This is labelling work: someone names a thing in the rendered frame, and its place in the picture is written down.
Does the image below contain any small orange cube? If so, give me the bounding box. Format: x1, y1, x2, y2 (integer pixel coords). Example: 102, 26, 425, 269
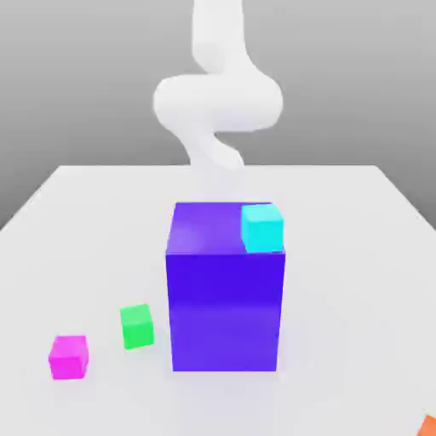
416, 414, 436, 436

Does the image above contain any small magenta cube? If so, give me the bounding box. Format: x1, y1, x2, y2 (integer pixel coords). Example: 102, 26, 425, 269
48, 335, 90, 382

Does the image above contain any large purple box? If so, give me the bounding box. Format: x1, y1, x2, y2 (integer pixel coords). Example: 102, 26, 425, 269
164, 201, 286, 373

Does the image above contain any small cyan cube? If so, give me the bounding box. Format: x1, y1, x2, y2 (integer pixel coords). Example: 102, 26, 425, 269
240, 203, 285, 255

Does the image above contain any small green cube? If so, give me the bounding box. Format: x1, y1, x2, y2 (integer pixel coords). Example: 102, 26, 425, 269
118, 302, 155, 351

